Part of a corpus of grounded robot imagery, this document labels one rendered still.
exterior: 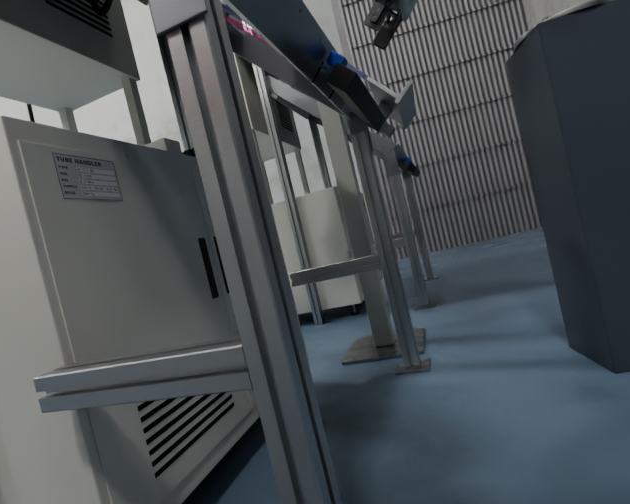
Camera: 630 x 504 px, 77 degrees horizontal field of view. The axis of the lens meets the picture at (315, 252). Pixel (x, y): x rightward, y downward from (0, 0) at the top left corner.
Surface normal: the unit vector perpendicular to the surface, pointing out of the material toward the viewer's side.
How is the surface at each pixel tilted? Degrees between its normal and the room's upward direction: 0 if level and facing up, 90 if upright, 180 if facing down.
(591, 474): 0
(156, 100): 90
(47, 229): 90
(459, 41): 90
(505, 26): 90
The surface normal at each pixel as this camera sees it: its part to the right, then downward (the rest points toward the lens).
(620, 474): -0.23, -0.97
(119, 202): 0.92, -0.22
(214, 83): -0.31, 0.10
